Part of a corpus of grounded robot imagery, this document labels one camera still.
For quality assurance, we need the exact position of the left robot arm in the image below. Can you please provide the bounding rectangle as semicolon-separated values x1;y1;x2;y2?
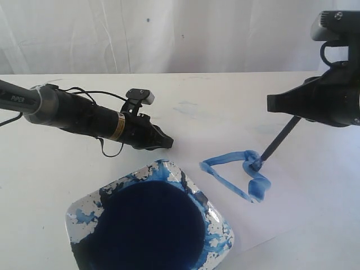
1;81;174;151

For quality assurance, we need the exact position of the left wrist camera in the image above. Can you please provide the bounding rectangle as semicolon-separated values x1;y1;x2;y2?
126;88;155;105

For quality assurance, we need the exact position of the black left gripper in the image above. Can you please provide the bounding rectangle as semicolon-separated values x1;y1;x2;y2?
119;113;174;151

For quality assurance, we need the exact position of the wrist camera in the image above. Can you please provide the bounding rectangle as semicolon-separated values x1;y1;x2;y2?
309;10;360;64
126;88;155;105

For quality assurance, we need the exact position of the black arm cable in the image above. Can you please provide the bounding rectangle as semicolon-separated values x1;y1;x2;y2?
0;85;129;158
319;41;351;68

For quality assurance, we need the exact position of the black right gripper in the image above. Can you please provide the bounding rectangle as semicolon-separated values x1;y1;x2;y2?
267;61;359;127

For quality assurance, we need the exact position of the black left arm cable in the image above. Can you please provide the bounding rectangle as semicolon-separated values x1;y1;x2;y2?
0;85;129;158

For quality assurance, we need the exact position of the black paintbrush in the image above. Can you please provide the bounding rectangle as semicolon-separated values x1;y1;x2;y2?
250;116;301;172

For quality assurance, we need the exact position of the white paper sheet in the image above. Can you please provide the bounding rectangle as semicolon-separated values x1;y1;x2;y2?
159;117;359;252

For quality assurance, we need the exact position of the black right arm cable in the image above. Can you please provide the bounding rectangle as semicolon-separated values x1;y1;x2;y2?
319;41;351;68

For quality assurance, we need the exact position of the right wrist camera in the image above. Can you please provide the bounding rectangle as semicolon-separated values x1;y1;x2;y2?
309;10;360;64

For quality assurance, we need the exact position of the white square paint dish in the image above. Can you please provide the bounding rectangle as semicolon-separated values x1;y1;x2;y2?
66;160;235;269

